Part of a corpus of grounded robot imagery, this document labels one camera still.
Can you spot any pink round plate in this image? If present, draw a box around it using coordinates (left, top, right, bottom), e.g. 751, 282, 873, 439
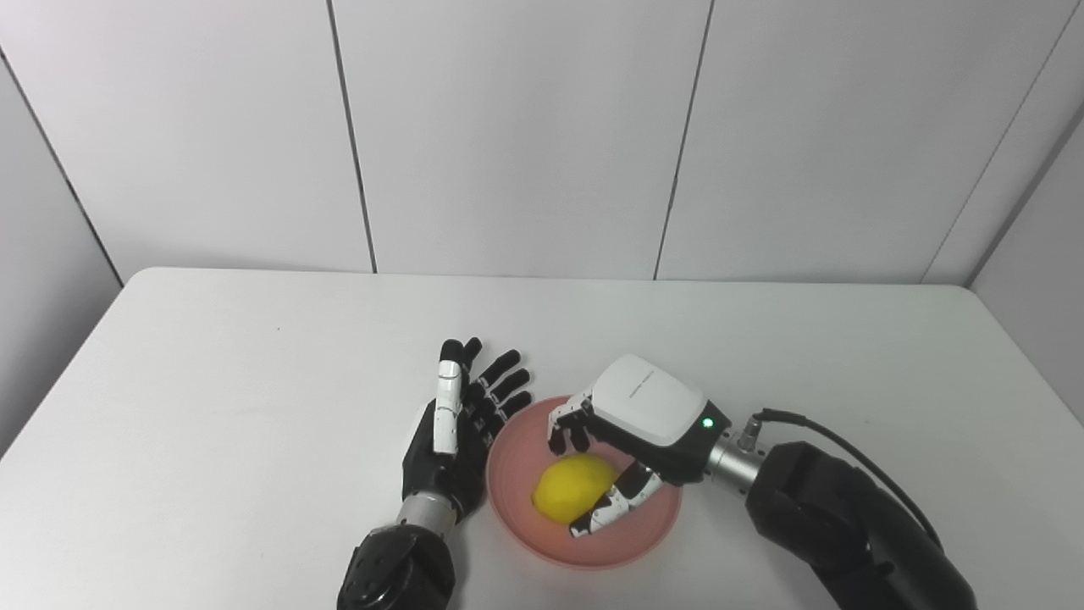
486, 394, 683, 570

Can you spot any yellow lemon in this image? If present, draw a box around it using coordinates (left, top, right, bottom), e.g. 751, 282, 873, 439
532, 453, 619, 519

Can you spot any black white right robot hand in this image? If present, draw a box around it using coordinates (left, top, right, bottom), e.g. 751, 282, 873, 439
547, 354, 733, 539

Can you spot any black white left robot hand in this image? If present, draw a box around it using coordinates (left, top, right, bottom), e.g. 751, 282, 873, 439
401, 337, 534, 522

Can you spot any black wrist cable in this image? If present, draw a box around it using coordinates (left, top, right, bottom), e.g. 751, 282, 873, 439
737, 408, 945, 552

